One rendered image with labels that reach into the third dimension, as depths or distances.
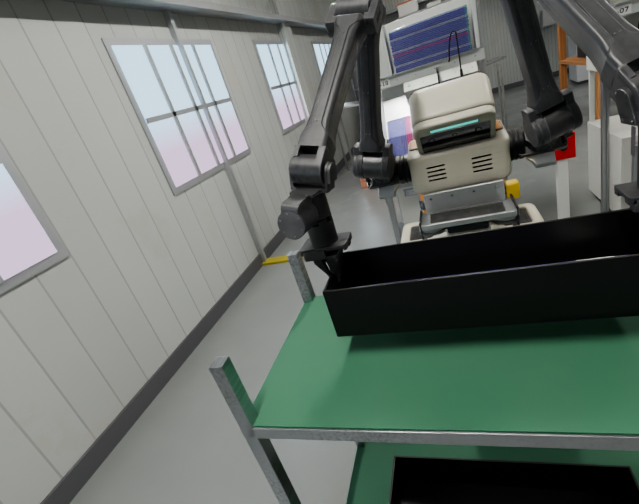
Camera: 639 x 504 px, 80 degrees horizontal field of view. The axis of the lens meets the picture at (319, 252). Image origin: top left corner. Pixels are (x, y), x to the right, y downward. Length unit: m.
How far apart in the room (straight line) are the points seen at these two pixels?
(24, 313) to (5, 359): 0.22
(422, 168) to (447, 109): 0.18
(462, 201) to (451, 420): 0.69
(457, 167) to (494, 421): 0.73
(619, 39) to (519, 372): 0.53
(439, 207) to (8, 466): 2.15
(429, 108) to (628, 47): 0.50
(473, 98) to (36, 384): 2.24
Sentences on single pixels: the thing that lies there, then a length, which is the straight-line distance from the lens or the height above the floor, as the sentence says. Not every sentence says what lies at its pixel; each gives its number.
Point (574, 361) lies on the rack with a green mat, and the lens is 0.79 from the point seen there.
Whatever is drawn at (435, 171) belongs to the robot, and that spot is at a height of 1.16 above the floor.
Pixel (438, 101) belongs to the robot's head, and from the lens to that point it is 1.13.
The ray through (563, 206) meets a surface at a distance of 3.05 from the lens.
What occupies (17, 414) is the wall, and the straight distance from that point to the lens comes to 2.39.
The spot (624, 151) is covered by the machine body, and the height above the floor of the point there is 0.53.
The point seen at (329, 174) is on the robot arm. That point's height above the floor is 1.33.
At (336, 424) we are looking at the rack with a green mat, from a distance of 0.73.
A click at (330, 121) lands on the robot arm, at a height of 1.41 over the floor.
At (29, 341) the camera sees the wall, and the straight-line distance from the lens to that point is 2.38.
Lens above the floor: 1.48
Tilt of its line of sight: 23 degrees down
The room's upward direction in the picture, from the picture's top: 18 degrees counter-clockwise
